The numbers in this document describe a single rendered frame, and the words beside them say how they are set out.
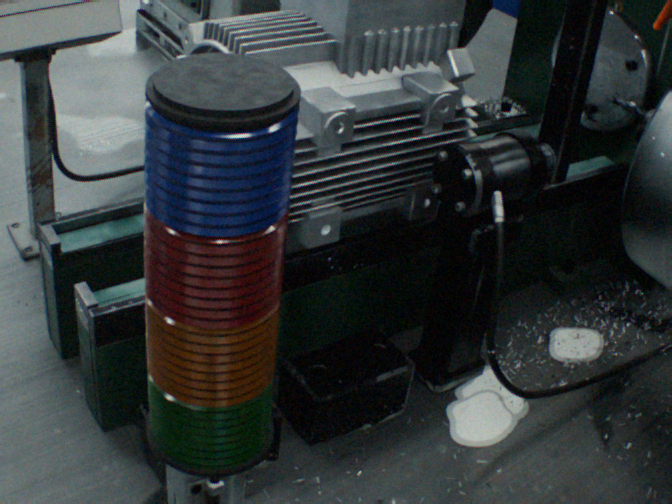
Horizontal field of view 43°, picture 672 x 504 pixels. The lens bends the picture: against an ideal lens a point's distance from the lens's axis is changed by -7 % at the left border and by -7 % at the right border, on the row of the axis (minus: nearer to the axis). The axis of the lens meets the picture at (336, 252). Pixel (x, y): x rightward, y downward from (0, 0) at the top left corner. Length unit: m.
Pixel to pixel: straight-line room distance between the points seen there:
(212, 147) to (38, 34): 0.56
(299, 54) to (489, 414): 0.36
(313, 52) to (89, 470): 0.38
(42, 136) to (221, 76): 0.60
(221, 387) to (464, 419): 0.45
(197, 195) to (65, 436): 0.46
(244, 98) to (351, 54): 0.38
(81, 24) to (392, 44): 0.31
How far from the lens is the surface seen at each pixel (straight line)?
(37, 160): 0.95
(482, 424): 0.82
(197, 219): 0.34
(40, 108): 0.92
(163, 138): 0.34
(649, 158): 0.73
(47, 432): 0.78
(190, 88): 0.34
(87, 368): 0.75
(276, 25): 0.73
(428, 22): 0.75
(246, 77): 0.35
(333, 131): 0.67
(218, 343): 0.38
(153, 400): 0.43
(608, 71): 1.03
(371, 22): 0.71
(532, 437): 0.82
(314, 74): 0.71
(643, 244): 0.77
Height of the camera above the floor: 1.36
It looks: 34 degrees down
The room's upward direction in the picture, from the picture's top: 8 degrees clockwise
